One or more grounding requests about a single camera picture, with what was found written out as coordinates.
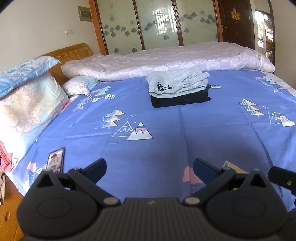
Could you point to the white wall switch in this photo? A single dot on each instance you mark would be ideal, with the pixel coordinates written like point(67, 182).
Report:
point(69, 31)

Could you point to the blue patterned bed sheet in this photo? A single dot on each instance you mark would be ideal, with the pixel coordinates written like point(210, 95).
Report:
point(248, 123)

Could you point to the small lilac pillow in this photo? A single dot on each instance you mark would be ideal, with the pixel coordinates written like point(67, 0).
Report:
point(79, 85)

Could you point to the lilac floral quilt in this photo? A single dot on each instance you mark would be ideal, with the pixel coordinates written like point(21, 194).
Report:
point(209, 56)

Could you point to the dark brown door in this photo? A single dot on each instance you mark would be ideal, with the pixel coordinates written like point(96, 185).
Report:
point(237, 22)

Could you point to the folded black garment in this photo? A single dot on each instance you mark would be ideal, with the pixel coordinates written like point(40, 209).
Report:
point(196, 97)

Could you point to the wooden headboard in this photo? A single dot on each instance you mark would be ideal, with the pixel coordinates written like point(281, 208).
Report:
point(74, 52)

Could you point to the glass sliding wardrobe doors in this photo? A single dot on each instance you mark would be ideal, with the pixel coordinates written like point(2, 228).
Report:
point(128, 26)

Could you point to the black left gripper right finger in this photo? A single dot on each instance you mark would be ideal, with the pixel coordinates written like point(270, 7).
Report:
point(214, 178)

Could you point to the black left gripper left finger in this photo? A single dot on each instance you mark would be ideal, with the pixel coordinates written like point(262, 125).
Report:
point(86, 179)

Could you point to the pastel floral pillow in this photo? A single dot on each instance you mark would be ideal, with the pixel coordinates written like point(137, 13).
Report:
point(27, 111)

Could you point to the grey pants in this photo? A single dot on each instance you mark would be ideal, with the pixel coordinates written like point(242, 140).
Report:
point(174, 83)

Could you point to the blue floral pillow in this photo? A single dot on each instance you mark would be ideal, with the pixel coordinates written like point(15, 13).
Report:
point(24, 72)

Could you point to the black smartphone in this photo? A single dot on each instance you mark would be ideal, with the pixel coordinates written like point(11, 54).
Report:
point(56, 160)

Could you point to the wall electrical panel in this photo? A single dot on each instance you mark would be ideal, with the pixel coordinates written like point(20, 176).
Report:
point(84, 14)

